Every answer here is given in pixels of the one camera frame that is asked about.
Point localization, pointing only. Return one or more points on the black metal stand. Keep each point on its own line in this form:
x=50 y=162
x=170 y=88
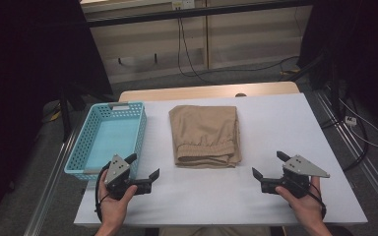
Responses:
x=66 y=111
x=333 y=78

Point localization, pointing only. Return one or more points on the white power adapter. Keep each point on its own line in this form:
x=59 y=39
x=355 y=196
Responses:
x=351 y=121

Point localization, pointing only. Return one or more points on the light blue plastic basket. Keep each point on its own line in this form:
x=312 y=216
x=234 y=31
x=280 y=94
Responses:
x=114 y=137

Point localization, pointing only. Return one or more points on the aluminium floor rail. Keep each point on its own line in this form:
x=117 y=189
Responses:
x=357 y=150
x=47 y=193

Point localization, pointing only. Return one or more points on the dark round table grommet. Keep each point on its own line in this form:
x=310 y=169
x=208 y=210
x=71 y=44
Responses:
x=240 y=95

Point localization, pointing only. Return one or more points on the person's right hand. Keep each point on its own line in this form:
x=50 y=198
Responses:
x=306 y=209

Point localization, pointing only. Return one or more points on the khaki pants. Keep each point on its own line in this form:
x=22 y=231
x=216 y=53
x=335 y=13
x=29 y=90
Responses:
x=203 y=131

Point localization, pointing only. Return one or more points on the black horizontal bar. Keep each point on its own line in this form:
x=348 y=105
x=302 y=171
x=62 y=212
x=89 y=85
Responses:
x=193 y=13

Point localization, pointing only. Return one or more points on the white table sheet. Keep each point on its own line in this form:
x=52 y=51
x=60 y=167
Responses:
x=275 y=131

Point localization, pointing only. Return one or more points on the person's left hand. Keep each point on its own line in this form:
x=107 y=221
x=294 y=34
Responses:
x=113 y=209

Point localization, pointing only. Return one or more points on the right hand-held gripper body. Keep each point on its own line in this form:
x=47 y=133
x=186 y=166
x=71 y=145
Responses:
x=300 y=167

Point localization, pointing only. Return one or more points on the white wall socket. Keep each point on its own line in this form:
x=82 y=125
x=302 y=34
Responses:
x=183 y=4

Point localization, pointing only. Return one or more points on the beige wooden cabinet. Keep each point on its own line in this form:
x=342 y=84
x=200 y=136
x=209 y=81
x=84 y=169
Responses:
x=249 y=42

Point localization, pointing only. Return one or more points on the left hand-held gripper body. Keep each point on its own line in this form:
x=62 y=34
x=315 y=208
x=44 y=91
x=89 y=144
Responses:
x=116 y=168

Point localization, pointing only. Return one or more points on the black curtain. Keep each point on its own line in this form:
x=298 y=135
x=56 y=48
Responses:
x=26 y=82
x=367 y=49

